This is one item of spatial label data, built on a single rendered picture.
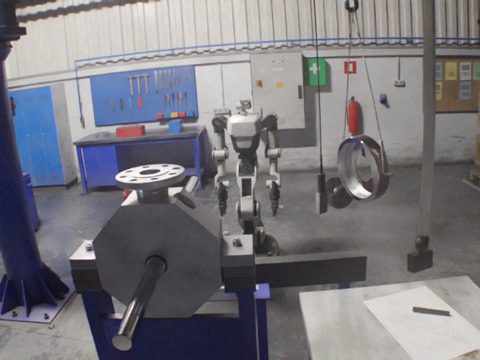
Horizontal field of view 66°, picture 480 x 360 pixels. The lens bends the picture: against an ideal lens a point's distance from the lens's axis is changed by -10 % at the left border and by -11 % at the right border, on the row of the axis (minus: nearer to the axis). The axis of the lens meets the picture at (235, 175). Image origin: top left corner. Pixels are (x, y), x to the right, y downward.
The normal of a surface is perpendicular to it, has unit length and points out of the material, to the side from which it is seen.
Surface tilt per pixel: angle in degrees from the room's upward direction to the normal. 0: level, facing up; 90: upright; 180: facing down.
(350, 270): 90
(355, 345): 0
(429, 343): 0
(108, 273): 90
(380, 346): 0
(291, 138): 90
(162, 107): 90
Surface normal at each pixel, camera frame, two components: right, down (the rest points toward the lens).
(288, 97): -0.06, 0.26
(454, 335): -0.07, -0.96
